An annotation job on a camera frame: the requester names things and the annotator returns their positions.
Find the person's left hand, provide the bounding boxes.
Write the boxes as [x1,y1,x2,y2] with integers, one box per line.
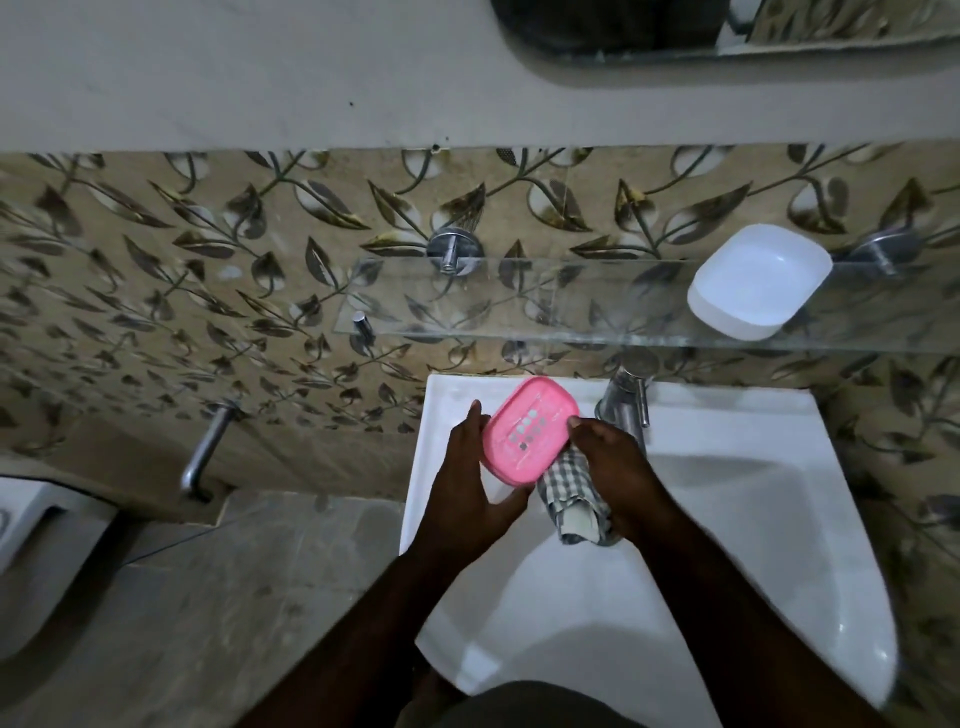
[414,399,536,564]

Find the person's right hand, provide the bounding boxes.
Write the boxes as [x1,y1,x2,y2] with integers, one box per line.
[567,416,681,550]

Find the pink plastic soap dish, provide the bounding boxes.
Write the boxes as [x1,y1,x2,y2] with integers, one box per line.
[480,375,582,487]

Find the checkered cloth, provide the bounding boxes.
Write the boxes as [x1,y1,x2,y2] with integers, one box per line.
[535,444,624,548]

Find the person's right forearm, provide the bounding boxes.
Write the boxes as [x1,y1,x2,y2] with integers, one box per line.
[621,516,895,728]

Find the person's left forearm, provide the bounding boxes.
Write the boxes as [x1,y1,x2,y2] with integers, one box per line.
[238,546,492,728]

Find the chrome sink faucet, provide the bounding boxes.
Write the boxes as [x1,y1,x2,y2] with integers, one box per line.
[594,366,652,460]

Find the white ceramic sink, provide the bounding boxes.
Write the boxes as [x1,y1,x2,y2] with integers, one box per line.
[397,373,900,728]

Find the white plastic soap dish lid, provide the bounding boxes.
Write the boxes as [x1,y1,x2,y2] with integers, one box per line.
[686,222,834,342]

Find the white toilet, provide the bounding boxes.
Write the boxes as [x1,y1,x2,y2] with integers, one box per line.
[0,475,121,666]

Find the glass wall shelf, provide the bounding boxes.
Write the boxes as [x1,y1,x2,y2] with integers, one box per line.
[332,255,960,358]

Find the chrome shelf bracket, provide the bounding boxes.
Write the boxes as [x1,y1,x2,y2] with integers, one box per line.
[426,226,483,277]
[851,227,924,279]

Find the chrome wall tap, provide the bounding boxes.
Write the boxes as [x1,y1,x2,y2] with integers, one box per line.
[178,400,243,505]

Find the wall mirror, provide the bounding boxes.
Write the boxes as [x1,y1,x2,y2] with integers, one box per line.
[490,0,960,66]

